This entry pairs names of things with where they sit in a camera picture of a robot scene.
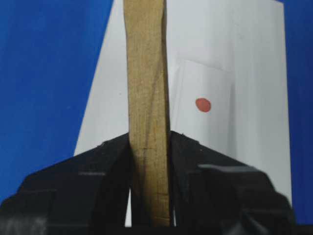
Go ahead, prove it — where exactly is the blue table cloth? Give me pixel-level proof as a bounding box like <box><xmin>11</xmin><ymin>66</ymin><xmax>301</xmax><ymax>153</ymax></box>
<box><xmin>0</xmin><ymin>0</ymin><xmax>313</xmax><ymax>225</ymax></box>

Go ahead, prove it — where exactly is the large white foam board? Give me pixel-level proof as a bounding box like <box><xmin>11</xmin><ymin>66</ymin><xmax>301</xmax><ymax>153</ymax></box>
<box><xmin>75</xmin><ymin>0</ymin><xmax>291</xmax><ymax>225</ymax></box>

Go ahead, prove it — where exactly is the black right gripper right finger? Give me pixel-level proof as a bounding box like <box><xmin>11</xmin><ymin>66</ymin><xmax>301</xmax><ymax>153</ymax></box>
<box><xmin>171</xmin><ymin>132</ymin><xmax>296</xmax><ymax>235</ymax></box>

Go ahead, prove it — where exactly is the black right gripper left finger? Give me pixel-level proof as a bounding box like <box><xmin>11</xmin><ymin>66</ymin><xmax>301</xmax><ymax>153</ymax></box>
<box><xmin>0</xmin><ymin>134</ymin><xmax>132</xmax><ymax>235</ymax></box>

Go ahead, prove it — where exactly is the wooden mallet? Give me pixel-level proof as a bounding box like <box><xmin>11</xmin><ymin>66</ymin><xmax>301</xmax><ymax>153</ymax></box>
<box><xmin>123</xmin><ymin>0</ymin><xmax>171</xmax><ymax>227</ymax></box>

